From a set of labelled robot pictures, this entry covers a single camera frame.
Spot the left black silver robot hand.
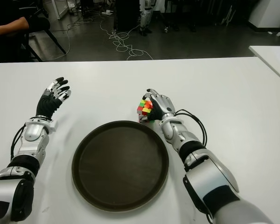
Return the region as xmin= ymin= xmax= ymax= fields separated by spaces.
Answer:
xmin=35 ymin=77 xmax=72 ymax=120

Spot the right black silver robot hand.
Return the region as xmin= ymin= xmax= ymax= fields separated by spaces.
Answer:
xmin=140 ymin=88 xmax=177 ymax=123

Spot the multicolour Rubik's cube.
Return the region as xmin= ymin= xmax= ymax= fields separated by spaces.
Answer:
xmin=136 ymin=98 xmax=154 ymax=123

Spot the person bare forearm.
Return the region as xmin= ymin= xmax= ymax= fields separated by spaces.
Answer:
xmin=0 ymin=16 xmax=30 ymax=35

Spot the dark brown round plate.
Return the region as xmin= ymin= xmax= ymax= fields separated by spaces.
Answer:
xmin=71 ymin=120 xmax=170 ymax=212

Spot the person torso in black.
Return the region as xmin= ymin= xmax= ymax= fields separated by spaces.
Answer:
xmin=0 ymin=0 xmax=51 ymax=70

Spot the black chair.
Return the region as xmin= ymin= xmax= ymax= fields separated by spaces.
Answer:
xmin=23 ymin=16 xmax=67 ymax=63

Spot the white low cabinet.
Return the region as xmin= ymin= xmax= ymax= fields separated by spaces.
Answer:
xmin=42 ymin=0 xmax=68 ymax=21

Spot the black equipment case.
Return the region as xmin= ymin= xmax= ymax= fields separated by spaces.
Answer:
xmin=115 ymin=0 xmax=142 ymax=32

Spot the white side table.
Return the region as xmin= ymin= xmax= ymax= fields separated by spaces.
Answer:
xmin=248 ymin=45 xmax=280 ymax=86

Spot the white cabinet with black base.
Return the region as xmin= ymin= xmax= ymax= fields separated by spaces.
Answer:
xmin=247 ymin=0 xmax=280 ymax=33

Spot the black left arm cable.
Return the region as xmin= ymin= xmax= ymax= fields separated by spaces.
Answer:
xmin=10 ymin=124 xmax=27 ymax=160

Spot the white floor cable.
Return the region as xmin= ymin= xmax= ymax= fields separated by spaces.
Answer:
xmin=98 ymin=16 xmax=155 ymax=61

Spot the leaning metal frame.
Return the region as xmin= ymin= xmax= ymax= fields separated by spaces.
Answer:
xmin=220 ymin=4 xmax=234 ymax=27

